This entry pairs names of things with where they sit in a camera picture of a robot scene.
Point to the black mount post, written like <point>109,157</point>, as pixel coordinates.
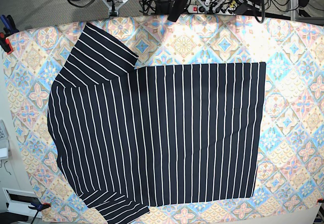
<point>177,9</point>

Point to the white power strip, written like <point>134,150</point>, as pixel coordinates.
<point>223,9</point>

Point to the navy white striped T-shirt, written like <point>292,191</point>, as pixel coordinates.
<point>133,138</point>

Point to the white device left edge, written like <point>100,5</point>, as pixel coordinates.
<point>4,142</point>

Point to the patterned tile tablecloth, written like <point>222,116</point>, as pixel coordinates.
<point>290,175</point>

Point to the white box lower left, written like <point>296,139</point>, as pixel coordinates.
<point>19,201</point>

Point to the blue orange clamp lower left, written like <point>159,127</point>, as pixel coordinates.
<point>39,207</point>

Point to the orange black clamp upper left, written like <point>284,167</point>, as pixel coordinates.
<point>9,29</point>

